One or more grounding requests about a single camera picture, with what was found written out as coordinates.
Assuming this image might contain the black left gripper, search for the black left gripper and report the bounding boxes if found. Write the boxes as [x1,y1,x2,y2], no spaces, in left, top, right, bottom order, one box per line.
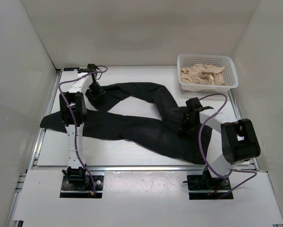
[87,82,104,103]

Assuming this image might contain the black trousers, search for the black trousers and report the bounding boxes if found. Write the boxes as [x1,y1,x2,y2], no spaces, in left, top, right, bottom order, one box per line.
[40,81,217,165]

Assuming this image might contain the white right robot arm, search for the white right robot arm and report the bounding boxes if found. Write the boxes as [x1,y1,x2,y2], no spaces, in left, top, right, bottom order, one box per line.
[180,97,261,189]

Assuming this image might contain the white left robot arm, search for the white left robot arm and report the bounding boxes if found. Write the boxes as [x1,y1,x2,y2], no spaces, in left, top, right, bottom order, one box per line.
[58,64,107,193]

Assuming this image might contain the beige trousers in basket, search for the beige trousers in basket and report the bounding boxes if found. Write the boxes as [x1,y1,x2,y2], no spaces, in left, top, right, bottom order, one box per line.
[180,64,227,86]

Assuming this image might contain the blue label sticker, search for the blue label sticker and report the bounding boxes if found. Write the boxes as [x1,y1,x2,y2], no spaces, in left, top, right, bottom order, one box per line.
[63,67,79,71]

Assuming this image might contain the white plastic basket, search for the white plastic basket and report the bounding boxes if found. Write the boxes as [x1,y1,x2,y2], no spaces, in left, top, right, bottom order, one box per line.
[177,54,239,93]

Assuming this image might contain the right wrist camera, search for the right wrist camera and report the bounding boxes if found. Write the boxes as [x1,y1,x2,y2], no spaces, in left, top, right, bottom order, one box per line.
[186,97,213,112]

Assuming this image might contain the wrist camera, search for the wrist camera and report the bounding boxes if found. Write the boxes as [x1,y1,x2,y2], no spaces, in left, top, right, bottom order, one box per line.
[78,63,99,73]
[186,97,213,112]

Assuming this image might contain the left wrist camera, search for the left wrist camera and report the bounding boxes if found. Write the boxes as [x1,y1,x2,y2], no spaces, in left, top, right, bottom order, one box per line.
[78,63,99,73]

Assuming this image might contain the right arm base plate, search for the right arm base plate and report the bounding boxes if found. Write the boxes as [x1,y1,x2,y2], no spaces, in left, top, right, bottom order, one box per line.
[183,175,233,201]

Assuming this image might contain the aluminium front rail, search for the aluminium front rail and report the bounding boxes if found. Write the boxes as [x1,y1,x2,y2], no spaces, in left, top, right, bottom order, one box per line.
[27,165,206,172]

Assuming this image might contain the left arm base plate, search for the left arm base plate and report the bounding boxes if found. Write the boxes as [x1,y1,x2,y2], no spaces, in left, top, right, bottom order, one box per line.
[60,168,104,199]

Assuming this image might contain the aluminium left side rail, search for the aluminium left side rail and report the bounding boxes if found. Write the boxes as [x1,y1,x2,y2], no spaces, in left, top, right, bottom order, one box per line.
[5,69,62,227]

